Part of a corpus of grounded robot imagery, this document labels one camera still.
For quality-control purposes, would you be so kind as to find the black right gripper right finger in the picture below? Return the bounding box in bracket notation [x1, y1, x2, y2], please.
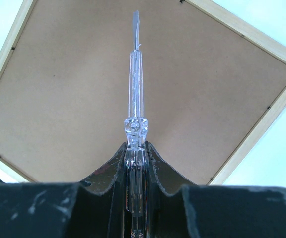
[147, 143, 286, 238]

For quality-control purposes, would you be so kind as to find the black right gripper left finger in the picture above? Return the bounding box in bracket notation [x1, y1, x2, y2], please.
[0, 144, 126, 238]

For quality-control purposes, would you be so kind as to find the clear handled screwdriver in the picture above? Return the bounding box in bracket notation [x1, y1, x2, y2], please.
[124, 10, 150, 238]

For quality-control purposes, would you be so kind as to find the wooden picture frame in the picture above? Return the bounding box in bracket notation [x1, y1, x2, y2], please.
[0, 0, 286, 184]

